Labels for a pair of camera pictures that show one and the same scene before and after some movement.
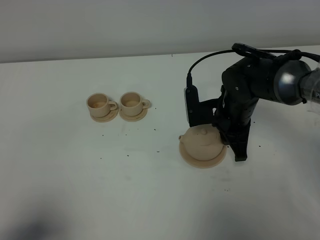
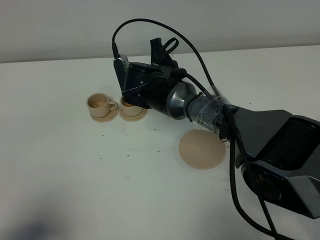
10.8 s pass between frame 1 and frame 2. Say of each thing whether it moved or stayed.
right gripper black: moved
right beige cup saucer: stayed
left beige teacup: stayed
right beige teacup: stayed
